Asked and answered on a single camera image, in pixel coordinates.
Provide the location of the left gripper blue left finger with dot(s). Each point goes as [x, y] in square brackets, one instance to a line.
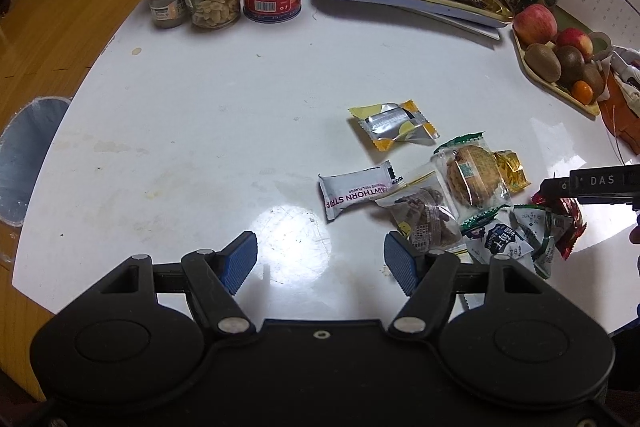
[212, 280]

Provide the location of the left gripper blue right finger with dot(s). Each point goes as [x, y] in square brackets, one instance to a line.
[428, 282]

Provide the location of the round cookie clear green packet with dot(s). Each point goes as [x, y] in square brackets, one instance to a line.
[471, 173]

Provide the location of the white hawthorn strip bar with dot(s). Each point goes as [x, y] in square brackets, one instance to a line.
[345, 190]

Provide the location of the person right hand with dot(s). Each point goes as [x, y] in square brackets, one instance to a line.
[634, 235]

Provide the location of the red foil candy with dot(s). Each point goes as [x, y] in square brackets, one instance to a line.
[567, 223]

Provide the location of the clear packet brown snack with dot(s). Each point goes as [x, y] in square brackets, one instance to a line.
[424, 213]

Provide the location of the orange case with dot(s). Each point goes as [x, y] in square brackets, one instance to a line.
[618, 117]

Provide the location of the white green snack packet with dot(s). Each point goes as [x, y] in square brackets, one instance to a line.
[521, 233]

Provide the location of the small orange tangerine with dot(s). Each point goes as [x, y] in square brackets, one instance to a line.
[582, 92]

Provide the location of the beige fruit tray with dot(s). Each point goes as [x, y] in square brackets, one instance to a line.
[591, 111]

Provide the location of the gold foil candy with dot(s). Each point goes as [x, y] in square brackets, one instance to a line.
[512, 171]

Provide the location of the brown kiwi back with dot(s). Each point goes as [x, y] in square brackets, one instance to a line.
[593, 78]

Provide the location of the brown kiwi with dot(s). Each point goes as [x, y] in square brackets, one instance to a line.
[593, 78]
[543, 62]

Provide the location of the dark passion fruit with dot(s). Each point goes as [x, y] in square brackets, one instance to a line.
[572, 64]

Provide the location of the brown kiwi front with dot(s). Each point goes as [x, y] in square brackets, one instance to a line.
[543, 62]

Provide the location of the small red apple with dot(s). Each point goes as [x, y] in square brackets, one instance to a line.
[575, 37]

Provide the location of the yellow silver snack packet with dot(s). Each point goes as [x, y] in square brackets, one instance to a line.
[386, 124]

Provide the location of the large red apple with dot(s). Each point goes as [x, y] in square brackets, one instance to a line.
[535, 24]

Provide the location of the grey round stool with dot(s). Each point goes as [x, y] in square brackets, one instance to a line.
[25, 142]

